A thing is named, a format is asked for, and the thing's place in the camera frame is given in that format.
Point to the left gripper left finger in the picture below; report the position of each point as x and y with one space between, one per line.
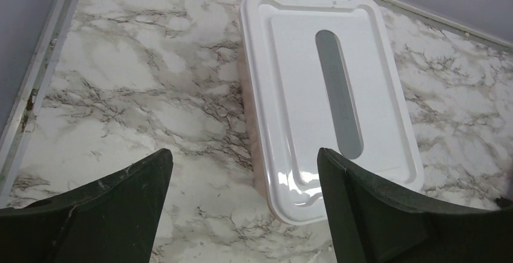
112 219

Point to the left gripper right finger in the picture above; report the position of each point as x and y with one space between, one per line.
372 219

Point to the pink plastic bin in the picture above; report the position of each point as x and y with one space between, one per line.
258 164

